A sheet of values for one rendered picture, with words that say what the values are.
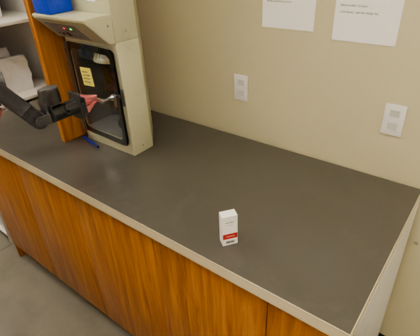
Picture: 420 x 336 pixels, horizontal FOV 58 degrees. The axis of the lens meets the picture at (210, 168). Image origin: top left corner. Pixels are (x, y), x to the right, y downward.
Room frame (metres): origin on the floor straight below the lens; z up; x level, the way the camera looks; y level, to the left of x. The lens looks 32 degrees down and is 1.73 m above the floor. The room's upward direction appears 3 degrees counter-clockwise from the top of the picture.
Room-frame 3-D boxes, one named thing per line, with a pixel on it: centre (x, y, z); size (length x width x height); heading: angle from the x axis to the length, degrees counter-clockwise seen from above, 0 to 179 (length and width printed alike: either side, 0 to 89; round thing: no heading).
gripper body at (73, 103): (1.35, 0.51, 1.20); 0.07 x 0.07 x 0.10; 50
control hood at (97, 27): (1.47, 0.48, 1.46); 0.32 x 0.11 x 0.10; 51
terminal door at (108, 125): (1.50, 0.45, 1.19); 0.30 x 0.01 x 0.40; 49
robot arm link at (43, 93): (1.28, 0.58, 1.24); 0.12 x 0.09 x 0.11; 131
